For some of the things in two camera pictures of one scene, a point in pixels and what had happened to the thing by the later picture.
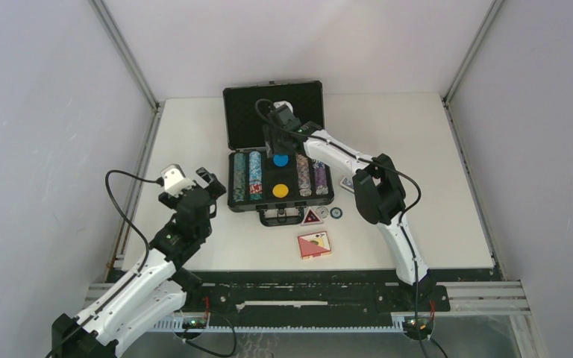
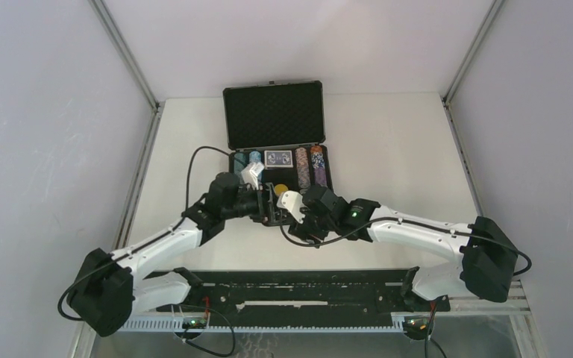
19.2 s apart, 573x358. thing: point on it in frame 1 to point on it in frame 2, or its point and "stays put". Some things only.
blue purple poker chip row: x=320 y=171 stays put
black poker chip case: x=277 y=188 stays put
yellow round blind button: x=280 y=190 stays put
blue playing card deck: x=347 y=183 to x=278 y=159
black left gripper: x=215 y=189 to x=264 y=212
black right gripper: x=271 y=134 to x=302 y=230
